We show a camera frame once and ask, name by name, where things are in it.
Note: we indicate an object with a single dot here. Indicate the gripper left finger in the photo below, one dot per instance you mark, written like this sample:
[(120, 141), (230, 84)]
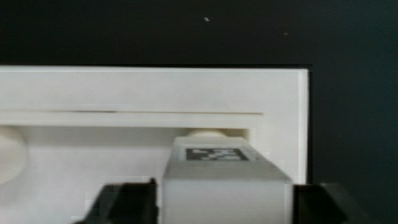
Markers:
[(125, 204)]

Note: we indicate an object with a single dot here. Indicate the white square tabletop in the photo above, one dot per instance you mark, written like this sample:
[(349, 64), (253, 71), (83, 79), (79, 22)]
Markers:
[(91, 119)]

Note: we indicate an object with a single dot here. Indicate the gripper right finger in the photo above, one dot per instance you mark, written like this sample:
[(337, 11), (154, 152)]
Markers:
[(326, 206)]

